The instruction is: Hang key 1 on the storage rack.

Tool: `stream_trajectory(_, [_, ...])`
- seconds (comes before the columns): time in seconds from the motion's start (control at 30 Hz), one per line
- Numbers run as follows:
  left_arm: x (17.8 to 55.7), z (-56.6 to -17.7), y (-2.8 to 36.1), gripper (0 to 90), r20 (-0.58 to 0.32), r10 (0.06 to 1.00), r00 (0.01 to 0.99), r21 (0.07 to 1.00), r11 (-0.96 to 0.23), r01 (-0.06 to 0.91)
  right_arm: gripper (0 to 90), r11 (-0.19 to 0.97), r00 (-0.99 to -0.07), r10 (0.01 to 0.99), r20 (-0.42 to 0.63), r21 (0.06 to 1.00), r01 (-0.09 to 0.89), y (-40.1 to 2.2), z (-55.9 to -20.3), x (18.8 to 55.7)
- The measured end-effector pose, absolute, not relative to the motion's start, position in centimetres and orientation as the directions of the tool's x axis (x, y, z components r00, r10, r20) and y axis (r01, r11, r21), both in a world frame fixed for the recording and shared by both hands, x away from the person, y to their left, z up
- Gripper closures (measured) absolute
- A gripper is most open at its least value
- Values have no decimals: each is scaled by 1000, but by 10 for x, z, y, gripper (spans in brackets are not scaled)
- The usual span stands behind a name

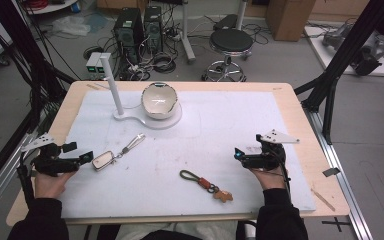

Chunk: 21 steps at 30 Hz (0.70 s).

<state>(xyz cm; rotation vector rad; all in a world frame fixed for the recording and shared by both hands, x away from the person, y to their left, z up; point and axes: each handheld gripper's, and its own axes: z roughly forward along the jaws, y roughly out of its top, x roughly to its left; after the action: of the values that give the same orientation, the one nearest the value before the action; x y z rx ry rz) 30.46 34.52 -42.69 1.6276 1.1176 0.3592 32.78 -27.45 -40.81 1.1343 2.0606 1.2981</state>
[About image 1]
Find white floor board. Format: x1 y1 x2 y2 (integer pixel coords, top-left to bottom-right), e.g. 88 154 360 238
303 24 384 78

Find clear plastic bag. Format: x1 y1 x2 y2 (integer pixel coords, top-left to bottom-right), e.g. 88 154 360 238
50 15 92 37

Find small black computer tower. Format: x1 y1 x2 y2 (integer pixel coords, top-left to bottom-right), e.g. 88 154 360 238
143 5 164 54

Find white key stand with pole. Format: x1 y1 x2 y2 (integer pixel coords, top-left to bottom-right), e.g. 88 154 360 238
98 52 184 131

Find large black computer tower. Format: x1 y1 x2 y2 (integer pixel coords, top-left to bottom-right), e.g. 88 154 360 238
112 7 145 65

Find white table mat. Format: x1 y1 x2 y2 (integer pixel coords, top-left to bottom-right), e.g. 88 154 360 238
59 89 317 220

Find brown cardboard box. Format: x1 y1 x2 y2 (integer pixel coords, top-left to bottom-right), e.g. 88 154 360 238
265 0 317 43

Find green cord keychain brown charm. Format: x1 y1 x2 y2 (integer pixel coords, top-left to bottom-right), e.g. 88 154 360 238
179 169 234 204

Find black tape cross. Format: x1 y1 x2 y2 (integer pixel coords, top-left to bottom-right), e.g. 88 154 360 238
321 216 352 233

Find person's left hand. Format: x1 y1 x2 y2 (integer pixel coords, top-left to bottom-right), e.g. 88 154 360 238
34 170 78 200

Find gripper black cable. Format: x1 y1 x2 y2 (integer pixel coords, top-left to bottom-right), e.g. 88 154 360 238
272 146 293 201
15 151 36 209

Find person's right hand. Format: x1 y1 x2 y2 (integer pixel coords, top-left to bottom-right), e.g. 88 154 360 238
249 166 288 192

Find black round stool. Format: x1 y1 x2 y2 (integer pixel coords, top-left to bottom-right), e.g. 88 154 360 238
201 27 255 83

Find person's lap light trousers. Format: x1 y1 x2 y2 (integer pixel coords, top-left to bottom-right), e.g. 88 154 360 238
114 220 242 240

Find coil of black cables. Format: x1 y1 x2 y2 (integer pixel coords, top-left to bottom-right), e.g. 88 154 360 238
150 52 178 75

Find white round table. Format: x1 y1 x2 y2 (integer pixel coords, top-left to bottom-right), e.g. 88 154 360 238
25 0 80 15

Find white bowl with gold rim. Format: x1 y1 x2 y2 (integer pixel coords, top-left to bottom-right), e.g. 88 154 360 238
140 81 180 121

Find black metal frame strut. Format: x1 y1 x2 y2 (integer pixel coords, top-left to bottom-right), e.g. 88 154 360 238
0 0 78 198
294 0 384 145

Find aluminium rail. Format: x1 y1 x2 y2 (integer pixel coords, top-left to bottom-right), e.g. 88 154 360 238
303 106 375 240
0 129 40 223

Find silver keychain with key fob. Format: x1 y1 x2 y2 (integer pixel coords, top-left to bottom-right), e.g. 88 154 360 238
91 133 147 173

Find grey tape piece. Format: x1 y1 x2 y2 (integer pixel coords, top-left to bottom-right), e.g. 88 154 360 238
322 167 342 178

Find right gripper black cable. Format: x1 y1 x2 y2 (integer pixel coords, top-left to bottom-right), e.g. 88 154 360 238
272 146 293 201

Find black foot pedal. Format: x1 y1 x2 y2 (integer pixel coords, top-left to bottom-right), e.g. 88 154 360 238
212 13 240 32

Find white metal stand leg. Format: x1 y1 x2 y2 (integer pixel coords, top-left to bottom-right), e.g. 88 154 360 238
179 0 198 65

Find thin wooden stick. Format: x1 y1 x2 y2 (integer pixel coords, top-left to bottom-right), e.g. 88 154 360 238
310 187 337 213

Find grey machine on board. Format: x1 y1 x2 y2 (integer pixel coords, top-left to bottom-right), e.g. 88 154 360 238
321 22 384 77

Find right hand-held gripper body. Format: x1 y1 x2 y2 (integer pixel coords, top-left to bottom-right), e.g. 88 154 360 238
241 129 300 172

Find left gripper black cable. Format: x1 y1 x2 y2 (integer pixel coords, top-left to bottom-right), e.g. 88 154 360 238
15 151 36 209

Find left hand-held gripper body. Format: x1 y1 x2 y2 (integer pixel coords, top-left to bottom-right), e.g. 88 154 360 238
21 133 81 178

